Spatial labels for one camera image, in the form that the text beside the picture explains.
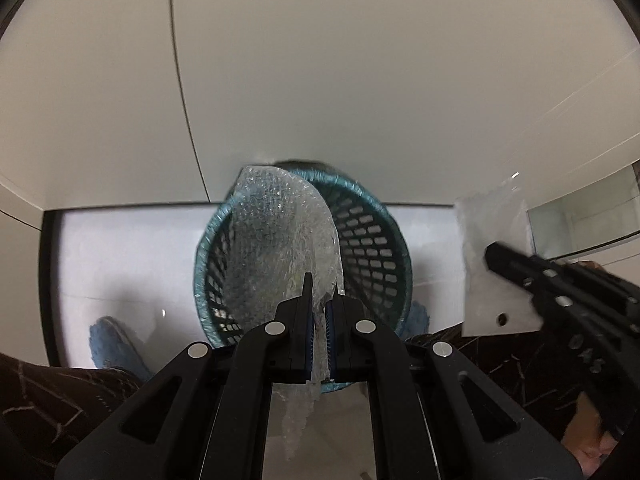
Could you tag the clear bubble wrap sheet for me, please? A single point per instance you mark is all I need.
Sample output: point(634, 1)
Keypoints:
point(275, 235)

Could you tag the translucent plastic bag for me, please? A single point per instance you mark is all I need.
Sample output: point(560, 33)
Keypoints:
point(495, 240)

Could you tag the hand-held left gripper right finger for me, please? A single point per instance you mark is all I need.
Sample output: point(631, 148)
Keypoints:
point(330, 345)

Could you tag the person's patterned brown pants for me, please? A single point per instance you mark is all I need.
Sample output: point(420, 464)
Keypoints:
point(50, 400)

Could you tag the blue fuzzy slipper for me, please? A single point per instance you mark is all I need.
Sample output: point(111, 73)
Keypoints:
point(115, 345)
point(417, 320)

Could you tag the teal plastic waste basket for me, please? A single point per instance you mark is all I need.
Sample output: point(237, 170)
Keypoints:
point(375, 255)

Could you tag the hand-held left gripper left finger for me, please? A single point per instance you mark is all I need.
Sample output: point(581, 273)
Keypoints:
point(308, 345)

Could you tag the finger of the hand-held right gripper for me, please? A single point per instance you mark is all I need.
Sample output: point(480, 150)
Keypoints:
point(515, 262)

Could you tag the person's right hand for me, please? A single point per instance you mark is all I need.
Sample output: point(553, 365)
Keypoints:
point(585, 425)

